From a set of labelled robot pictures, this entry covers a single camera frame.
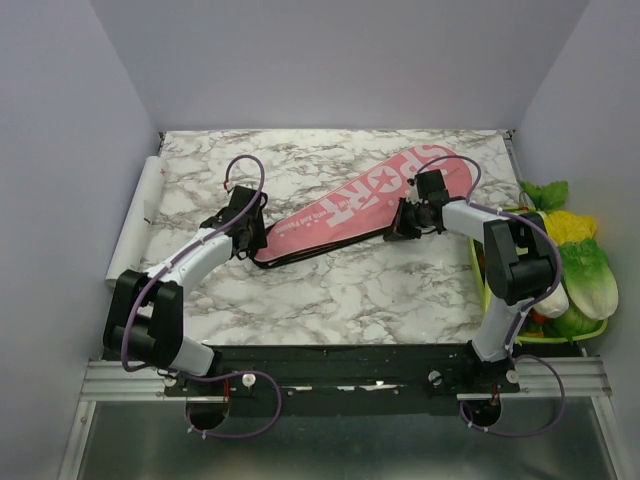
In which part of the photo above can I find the pink racket bag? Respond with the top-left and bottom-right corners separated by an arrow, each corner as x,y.
253,145 -> 477,269

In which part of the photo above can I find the white shuttlecock tube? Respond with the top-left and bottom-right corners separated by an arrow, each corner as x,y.
105,156 -> 167,288

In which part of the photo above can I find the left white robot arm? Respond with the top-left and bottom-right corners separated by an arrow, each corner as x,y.
103,186 -> 268,395

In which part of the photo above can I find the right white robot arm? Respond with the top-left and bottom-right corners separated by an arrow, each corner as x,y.
383,170 -> 562,392

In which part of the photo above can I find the green vegetable basket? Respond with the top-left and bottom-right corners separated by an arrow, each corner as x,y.
469,204 -> 611,347

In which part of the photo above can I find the green leafy vegetable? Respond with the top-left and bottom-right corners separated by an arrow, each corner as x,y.
519,180 -> 569,211

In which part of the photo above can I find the yellow green napa cabbage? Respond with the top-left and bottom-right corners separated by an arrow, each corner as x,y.
543,211 -> 619,321

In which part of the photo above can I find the black mounting base plate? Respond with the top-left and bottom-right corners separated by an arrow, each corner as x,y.
102,342 -> 521,419

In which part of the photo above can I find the aluminium rail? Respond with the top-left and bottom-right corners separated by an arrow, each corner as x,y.
80,357 -> 612,402

